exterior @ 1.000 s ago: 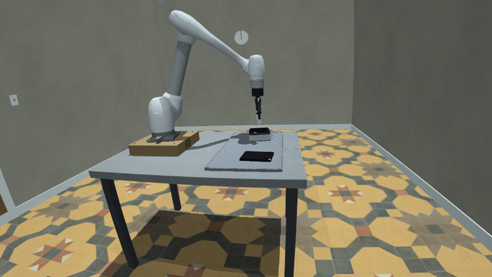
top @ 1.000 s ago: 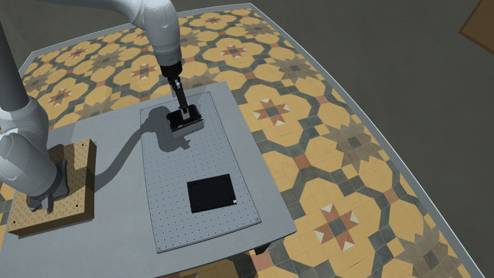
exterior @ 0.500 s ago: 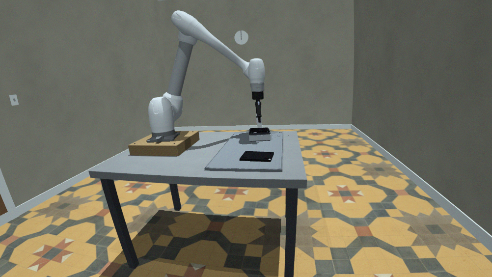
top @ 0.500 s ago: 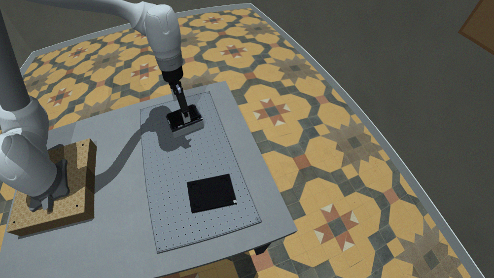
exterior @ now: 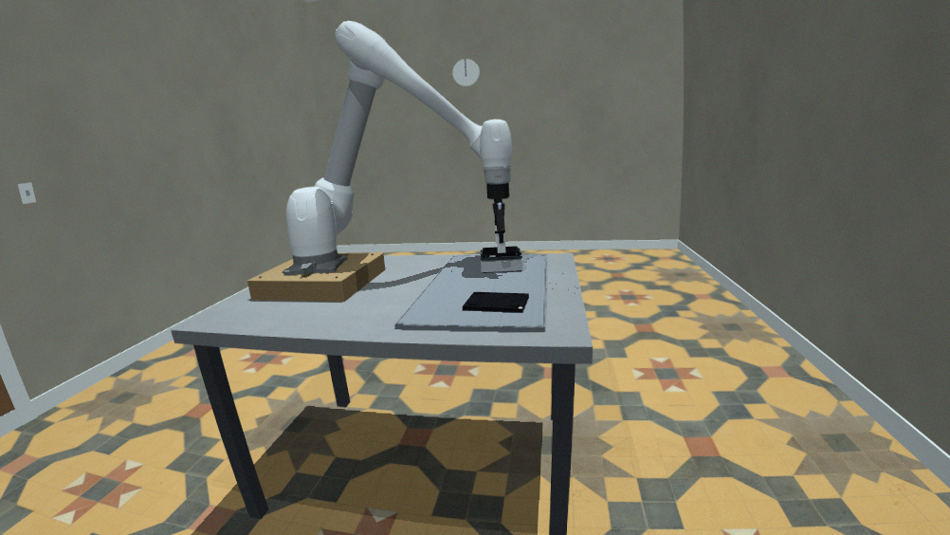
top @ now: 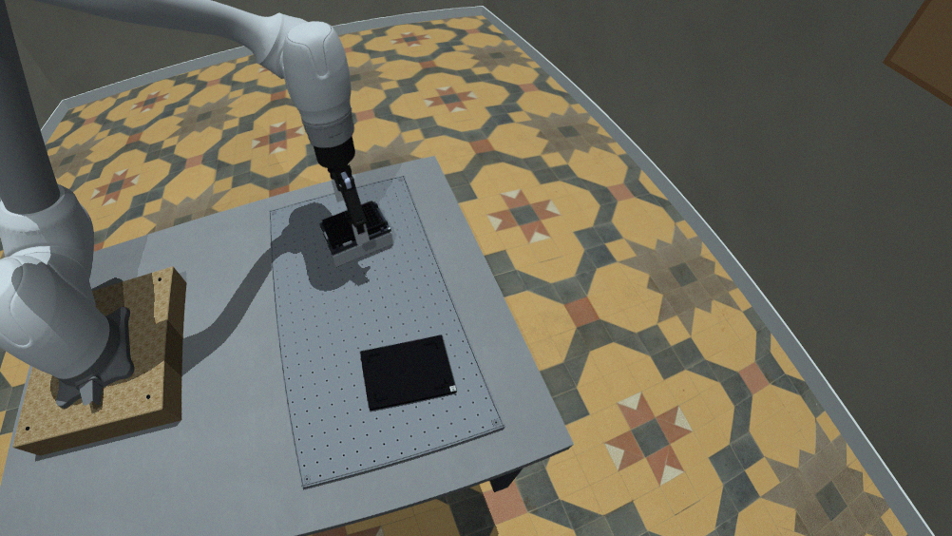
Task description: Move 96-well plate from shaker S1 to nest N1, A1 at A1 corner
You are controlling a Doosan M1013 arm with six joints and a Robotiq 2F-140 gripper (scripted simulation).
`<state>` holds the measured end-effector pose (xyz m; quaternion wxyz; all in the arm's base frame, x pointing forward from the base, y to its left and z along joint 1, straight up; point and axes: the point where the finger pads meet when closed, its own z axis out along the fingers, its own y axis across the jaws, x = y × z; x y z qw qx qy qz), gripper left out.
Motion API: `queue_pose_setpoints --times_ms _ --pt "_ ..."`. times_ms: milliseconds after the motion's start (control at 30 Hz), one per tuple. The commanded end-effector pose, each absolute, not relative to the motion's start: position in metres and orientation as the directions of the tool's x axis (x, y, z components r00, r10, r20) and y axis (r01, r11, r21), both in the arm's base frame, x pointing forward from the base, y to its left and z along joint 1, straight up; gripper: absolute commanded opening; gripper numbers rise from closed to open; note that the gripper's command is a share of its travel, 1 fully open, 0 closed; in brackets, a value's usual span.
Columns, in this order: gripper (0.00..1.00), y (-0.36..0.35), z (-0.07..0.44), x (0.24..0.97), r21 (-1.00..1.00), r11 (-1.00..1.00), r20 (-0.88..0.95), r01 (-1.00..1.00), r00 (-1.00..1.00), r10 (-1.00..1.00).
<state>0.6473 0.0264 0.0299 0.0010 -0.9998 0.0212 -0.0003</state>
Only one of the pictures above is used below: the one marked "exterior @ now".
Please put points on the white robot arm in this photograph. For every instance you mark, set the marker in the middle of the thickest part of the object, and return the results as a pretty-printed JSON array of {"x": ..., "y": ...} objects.
[{"x": 312, "y": 220}]

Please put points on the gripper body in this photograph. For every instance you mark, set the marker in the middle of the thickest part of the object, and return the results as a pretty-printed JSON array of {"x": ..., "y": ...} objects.
[{"x": 497, "y": 192}]

